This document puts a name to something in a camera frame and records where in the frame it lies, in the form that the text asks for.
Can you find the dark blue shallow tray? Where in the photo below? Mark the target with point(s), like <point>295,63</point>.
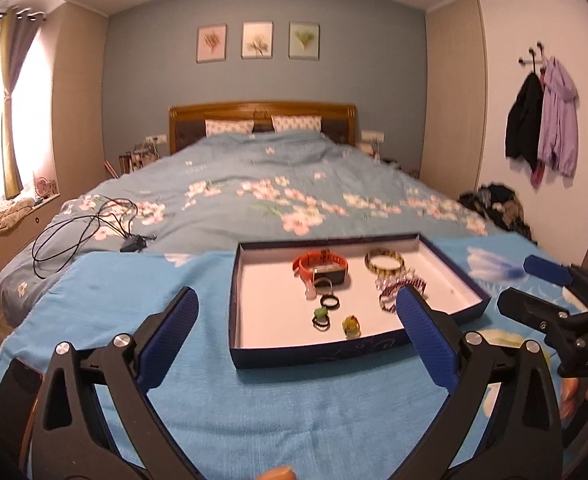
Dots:
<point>275,319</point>

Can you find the wall coat hooks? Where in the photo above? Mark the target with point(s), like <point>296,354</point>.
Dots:
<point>537,59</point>

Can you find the cream blanket on sill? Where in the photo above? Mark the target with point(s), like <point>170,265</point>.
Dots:
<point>13,211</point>

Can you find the framed plant picture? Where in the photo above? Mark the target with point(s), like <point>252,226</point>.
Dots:
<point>211,43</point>
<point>257,40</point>
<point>304,41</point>

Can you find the patterned pillow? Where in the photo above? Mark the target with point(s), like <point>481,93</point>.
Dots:
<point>213,127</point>
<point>298,122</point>

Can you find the olive curtain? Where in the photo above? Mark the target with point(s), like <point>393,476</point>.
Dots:
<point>18,29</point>

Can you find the middle framed plant picture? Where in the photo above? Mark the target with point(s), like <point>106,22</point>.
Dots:
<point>257,40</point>

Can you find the right hand fingers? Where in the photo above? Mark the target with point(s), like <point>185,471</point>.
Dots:
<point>569,397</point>

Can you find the wooden headboard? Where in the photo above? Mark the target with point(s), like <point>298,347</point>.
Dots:
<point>187,123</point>

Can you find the purple hanging jacket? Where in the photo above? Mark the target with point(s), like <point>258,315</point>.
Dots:
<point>558,140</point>

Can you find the left patterned pillow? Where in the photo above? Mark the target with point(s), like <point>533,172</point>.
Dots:
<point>213,127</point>

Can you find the right patterned pillow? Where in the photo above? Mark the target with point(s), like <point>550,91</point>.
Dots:
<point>298,122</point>

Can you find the orange wristband watch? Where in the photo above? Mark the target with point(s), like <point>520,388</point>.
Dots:
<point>321,267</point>

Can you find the green gold bangle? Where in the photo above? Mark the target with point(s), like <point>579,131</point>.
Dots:
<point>384,262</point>

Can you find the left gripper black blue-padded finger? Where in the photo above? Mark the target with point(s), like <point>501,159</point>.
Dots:
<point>464,364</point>
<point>89,416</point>

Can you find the black hanging jacket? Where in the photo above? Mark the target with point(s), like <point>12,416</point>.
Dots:
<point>522,132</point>

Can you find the right framed plant picture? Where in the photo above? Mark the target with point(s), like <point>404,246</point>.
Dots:
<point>304,41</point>

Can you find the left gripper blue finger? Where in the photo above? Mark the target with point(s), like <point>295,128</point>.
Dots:
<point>548,270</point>

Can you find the pile of dark clothes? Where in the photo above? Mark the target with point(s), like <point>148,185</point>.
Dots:
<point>499,204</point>

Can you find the light blue cloth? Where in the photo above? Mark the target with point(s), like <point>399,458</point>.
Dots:
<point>351,419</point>

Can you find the left framed plant picture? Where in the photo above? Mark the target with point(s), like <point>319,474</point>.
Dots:
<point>211,43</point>

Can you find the floral blue duvet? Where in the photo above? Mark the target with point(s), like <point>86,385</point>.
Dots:
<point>228,189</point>

